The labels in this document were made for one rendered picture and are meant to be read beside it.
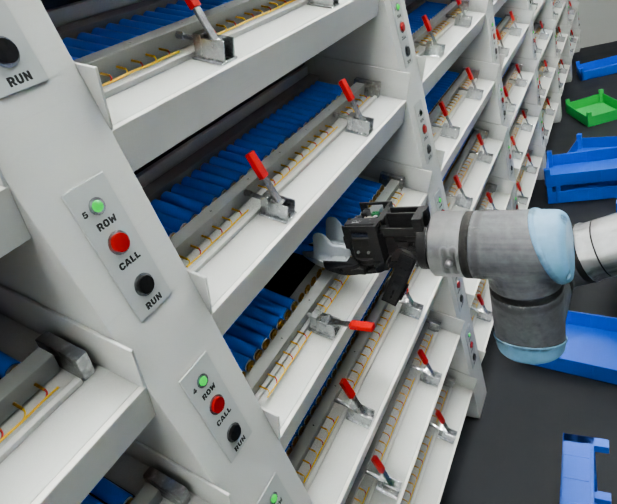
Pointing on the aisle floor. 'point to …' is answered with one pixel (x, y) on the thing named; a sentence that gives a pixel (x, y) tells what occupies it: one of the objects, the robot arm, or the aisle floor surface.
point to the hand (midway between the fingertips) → (314, 253)
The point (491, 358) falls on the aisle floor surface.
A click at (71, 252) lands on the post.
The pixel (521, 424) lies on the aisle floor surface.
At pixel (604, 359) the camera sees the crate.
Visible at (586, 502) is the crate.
